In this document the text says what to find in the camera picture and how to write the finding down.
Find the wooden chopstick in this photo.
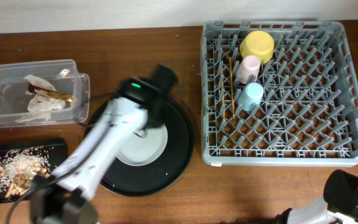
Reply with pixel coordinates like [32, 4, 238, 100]
[229, 57, 236, 119]
[221, 68, 226, 120]

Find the grey plate with food scraps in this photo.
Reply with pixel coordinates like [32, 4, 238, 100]
[116, 124, 168, 166]

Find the pink cup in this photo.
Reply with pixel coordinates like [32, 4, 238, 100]
[236, 55, 260, 85]

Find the light blue cup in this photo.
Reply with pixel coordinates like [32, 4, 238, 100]
[237, 82, 264, 112]

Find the yellow bowl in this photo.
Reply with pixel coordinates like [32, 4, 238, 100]
[240, 30, 275, 63]

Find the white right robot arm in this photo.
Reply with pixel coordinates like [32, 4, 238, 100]
[273, 169, 358, 224]

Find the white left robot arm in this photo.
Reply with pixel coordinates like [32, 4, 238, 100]
[5, 65, 178, 223]

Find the clear plastic waste bin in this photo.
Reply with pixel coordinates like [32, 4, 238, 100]
[0, 60, 90, 128]

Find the grey plastic dishwasher rack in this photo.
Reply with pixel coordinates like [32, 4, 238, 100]
[200, 21, 358, 167]

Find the round black serving tray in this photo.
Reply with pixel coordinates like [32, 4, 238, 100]
[101, 97, 195, 197]

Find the crumpled white tissue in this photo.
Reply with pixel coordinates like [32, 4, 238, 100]
[16, 75, 66, 123]

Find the gold snack wrapper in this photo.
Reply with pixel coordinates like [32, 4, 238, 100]
[28, 84, 73, 104]

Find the pile of food scraps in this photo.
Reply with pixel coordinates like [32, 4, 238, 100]
[0, 147, 51, 200]

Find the black rectangular box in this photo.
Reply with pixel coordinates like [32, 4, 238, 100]
[0, 138, 68, 203]

